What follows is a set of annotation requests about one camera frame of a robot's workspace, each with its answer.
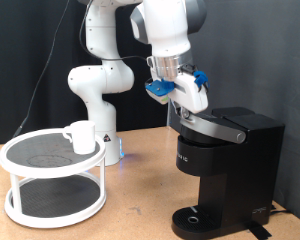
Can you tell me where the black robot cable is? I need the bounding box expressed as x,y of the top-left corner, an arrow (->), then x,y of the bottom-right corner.
0,0 -> 148,166

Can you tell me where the black power cord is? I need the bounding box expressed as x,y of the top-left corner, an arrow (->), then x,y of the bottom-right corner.
269,203 -> 288,215

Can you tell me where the white two-tier turntable stand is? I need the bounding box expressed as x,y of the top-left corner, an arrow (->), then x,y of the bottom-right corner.
0,128 -> 108,230

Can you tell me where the silver vertical pole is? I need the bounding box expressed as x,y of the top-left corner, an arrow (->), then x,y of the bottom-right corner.
165,103 -> 173,128

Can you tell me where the black tape strip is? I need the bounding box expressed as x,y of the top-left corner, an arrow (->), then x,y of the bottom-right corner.
244,220 -> 273,240

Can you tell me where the black Keurig coffee machine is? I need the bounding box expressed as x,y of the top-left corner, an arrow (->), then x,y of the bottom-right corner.
169,106 -> 286,240

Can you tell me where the blue cable clip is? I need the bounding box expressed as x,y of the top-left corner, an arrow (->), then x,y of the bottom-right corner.
193,70 -> 210,90

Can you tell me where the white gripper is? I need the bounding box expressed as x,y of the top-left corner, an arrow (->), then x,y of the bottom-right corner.
169,74 -> 210,121

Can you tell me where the white plastic mug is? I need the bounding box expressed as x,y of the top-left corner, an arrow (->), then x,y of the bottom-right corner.
62,120 -> 97,156

